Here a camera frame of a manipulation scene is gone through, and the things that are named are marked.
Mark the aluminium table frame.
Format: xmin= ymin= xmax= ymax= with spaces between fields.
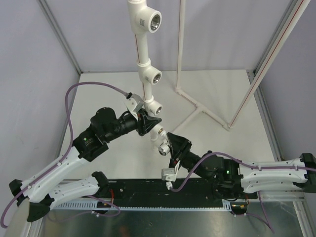
xmin=29 ymin=179 xmax=316 ymax=237

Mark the white PVC pipe frame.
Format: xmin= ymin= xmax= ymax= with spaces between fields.
xmin=127 ymin=0 xmax=310 ymax=129

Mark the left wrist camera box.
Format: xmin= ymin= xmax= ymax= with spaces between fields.
xmin=124 ymin=92 xmax=144 ymax=114

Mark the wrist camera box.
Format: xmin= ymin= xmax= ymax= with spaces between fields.
xmin=161 ymin=167 xmax=178 ymax=192
xmin=124 ymin=92 xmax=144 ymax=114

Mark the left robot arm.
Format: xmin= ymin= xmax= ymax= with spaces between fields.
xmin=9 ymin=107 xmax=162 ymax=222

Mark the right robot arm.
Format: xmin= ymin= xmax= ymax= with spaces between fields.
xmin=166 ymin=132 xmax=316 ymax=198

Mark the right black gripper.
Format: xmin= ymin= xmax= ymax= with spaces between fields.
xmin=165 ymin=132 xmax=209 ymax=180

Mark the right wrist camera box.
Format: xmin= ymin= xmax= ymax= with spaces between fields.
xmin=161 ymin=167 xmax=178 ymax=192

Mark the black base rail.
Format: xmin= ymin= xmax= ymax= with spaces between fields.
xmin=110 ymin=178 xmax=258 ymax=208

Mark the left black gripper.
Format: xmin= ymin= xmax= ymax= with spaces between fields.
xmin=107 ymin=111 xmax=164 ymax=143

